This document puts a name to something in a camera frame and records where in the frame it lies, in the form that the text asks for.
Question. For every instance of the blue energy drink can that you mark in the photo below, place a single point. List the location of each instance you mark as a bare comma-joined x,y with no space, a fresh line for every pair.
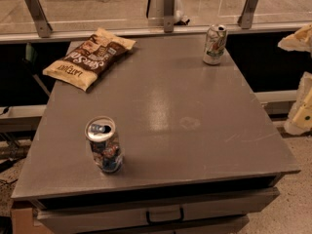
104,141

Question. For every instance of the middle metal rail bracket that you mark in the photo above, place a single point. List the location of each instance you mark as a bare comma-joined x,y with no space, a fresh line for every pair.
169,9

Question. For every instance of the left metal rail bracket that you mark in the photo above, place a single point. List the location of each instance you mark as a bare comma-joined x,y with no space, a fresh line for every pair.
42,25

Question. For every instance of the right metal rail bracket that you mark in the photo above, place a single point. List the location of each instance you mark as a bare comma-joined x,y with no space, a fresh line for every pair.
245,20

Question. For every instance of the brown chip bag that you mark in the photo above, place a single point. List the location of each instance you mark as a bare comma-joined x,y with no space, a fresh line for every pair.
82,66

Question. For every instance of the white green 7up can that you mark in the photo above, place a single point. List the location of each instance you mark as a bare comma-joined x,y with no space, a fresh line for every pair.
215,44

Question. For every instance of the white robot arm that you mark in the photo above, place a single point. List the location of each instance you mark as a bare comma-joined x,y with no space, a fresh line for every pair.
300,117

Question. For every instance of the metal rail bracket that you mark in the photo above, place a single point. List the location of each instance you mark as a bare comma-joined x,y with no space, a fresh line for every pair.
169,9
42,25
245,20

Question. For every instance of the grey drawer with black handle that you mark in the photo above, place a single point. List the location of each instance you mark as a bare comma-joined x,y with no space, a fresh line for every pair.
215,213

